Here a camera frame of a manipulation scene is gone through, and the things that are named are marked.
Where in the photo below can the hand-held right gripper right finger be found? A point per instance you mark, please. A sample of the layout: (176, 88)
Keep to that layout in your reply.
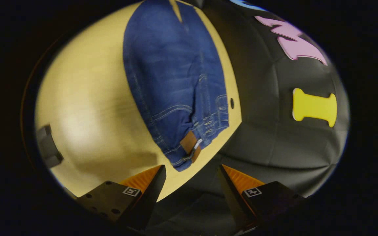
(233, 206)

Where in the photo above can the blue denim jeans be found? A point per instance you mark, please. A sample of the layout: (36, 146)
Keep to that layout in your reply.
(169, 65)

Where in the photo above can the black backdrop cloth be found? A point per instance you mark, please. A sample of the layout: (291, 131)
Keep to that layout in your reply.
(274, 141)

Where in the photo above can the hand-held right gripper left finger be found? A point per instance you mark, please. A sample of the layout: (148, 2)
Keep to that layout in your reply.
(149, 203)

